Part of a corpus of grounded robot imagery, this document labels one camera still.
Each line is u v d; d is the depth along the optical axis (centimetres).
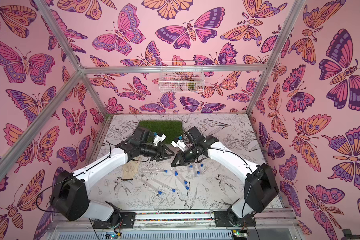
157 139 76
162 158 70
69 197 42
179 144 73
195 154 66
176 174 73
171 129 108
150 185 86
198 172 90
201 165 92
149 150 69
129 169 90
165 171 90
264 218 75
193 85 95
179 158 68
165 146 73
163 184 86
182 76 95
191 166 92
